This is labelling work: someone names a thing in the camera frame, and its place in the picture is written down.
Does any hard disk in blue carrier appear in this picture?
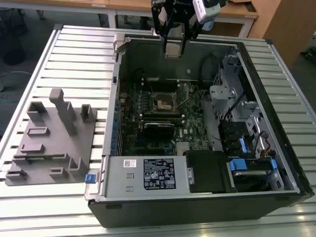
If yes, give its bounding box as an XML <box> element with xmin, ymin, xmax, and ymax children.
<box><xmin>227</xmin><ymin>159</ymin><xmax>269</xmax><ymax>180</ymax></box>

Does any black plastic shroud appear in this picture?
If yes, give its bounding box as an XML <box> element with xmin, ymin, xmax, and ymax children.
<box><xmin>185</xmin><ymin>150</ymin><xmax>238</xmax><ymax>195</ymax></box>

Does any CPU socket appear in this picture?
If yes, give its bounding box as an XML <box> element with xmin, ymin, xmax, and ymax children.
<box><xmin>152</xmin><ymin>91</ymin><xmax>180</xmax><ymax>114</ymax></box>

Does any silver metal drive cage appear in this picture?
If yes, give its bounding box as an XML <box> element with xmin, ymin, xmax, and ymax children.
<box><xmin>209</xmin><ymin>54</ymin><xmax>266</xmax><ymax>124</ymax></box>

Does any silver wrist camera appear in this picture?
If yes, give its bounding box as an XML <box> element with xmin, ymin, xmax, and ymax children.
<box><xmin>192</xmin><ymin>0</ymin><xmax>222</xmax><ymax>25</ymax></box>

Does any metal locking lever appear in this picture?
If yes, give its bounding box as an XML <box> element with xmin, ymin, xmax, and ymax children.
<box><xmin>177</xmin><ymin>98</ymin><xmax>190</xmax><ymax>111</ymax></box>

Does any grey parts rack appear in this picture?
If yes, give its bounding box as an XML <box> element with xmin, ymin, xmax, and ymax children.
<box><xmin>4</xmin><ymin>88</ymin><xmax>98</xmax><ymax>186</ymax></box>

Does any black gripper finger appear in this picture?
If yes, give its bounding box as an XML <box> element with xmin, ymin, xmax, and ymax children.
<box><xmin>151</xmin><ymin>0</ymin><xmax>177</xmax><ymax>54</ymax></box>
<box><xmin>181</xmin><ymin>9</ymin><xmax>198</xmax><ymax>54</ymax></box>

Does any blue floor cable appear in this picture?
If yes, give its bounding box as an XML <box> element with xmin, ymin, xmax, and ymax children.
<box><xmin>0</xmin><ymin>70</ymin><xmax>33</xmax><ymax>103</ymax></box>

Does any blue plastic tab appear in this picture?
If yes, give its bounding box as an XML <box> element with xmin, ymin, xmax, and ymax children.
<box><xmin>238</xmin><ymin>138</ymin><xmax>248</xmax><ymax>154</ymax></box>

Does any black cable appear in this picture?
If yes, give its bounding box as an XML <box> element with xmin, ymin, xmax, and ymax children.
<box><xmin>253</xmin><ymin>132</ymin><xmax>269</xmax><ymax>154</ymax></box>
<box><xmin>223</xmin><ymin>90</ymin><xmax>245</xmax><ymax>121</ymax></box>

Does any wooden cabinet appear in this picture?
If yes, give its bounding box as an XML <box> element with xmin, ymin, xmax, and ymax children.
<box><xmin>249</xmin><ymin>0</ymin><xmax>316</xmax><ymax>69</ymax></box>

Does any silver CPU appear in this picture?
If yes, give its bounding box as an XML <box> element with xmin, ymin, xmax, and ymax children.
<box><xmin>165</xmin><ymin>42</ymin><xmax>183</xmax><ymax>59</ymax></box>

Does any silver chipset heatsink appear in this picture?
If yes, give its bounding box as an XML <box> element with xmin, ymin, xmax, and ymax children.
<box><xmin>176</xmin><ymin>141</ymin><xmax>191</xmax><ymax>152</ymax></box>

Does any silver power supply unit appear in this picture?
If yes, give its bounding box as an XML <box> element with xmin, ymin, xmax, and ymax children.
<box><xmin>98</xmin><ymin>155</ymin><xmax>193</xmax><ymax>198</ymax></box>

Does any green motherboard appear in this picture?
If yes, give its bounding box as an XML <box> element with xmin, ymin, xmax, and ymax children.
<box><xmin>118</xmin><ymin>78</ymin><xmax>216</xmax><ymax>158</ymax></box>

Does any black graphics card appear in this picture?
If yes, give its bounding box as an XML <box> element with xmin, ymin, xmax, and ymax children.
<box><xmin>142</xmin><ymin>122</ymin><xmax>176</xmax><ymax>147</ymax></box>

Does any black PC case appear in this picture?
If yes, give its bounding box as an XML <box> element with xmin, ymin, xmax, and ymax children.
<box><xmin>83</xmin><ymin>33</ymin><xmax>316</xmax><ymax>229</ymax></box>

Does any wooden desk white frame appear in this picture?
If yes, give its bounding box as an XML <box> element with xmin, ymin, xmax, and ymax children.
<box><xmin>108</xmin><ymin>0</ymin><xmax>260</xmax><ymax>38</ymax></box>

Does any black disk bay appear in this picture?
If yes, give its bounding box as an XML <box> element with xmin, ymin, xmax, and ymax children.
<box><xmin>218</xmin><ymin>120</ymin><xmax>250</xmax><ymax>153</ymax></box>

